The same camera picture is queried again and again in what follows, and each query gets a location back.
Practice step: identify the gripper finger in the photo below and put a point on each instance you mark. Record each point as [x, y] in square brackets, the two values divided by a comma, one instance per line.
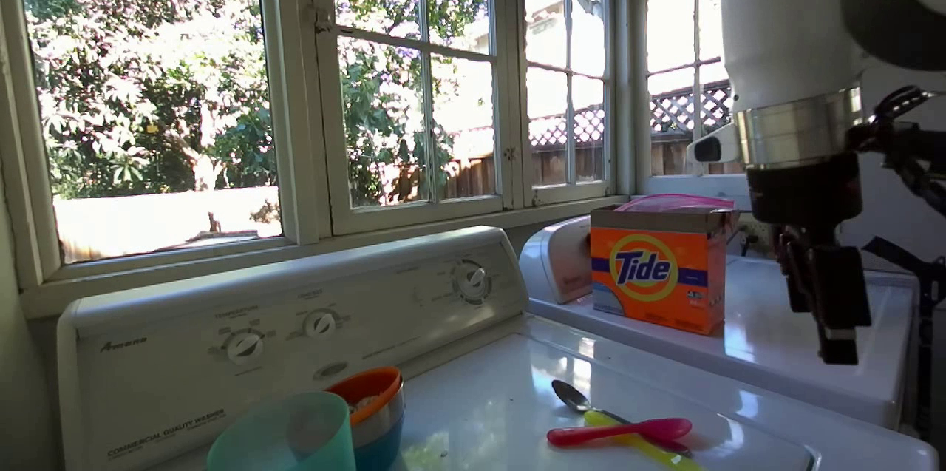
[792, 271]
[839, 293]

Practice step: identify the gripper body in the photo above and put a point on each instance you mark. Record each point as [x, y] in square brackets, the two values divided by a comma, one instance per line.
[805, 194]

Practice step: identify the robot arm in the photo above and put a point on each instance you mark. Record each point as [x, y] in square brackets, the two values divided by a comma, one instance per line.
[783, 27]

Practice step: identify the teal plastic cup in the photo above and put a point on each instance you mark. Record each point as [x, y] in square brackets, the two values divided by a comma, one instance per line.
[288, 434]

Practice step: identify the white dryer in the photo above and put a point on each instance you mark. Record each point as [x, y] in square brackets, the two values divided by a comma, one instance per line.
[768, 338]

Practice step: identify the pink plastic bag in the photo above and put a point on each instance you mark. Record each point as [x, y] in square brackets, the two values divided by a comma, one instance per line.
[676, 202]

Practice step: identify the orange detergent box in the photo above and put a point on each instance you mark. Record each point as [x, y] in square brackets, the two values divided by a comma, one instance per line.
[650, 271]

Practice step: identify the window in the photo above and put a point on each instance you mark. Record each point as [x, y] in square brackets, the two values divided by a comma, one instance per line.
[680, 49]

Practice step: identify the pink plastic spoon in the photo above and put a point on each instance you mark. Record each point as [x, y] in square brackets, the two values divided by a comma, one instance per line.
[650, 429]

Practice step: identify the yellow plastic spoon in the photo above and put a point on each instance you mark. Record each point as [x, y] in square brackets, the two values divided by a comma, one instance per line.
[654, 452]

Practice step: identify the metal spoon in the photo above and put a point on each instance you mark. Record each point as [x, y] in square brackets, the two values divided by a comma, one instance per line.
[570, 395]

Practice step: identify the washing machine lid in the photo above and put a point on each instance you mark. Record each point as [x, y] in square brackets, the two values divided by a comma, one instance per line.
[502, 397]

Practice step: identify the washing machine knob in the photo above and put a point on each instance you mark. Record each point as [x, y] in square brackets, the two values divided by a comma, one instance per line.
[244, 346]
[471, 281]
[320, 324]

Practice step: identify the stack of orange blue cups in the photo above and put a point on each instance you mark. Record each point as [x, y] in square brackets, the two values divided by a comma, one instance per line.
[377, 412]

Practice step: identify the white washing machine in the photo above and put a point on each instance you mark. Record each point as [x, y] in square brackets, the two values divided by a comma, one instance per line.
[185, 338]

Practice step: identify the row of windows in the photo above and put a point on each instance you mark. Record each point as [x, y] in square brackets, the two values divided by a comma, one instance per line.
[148, 86]

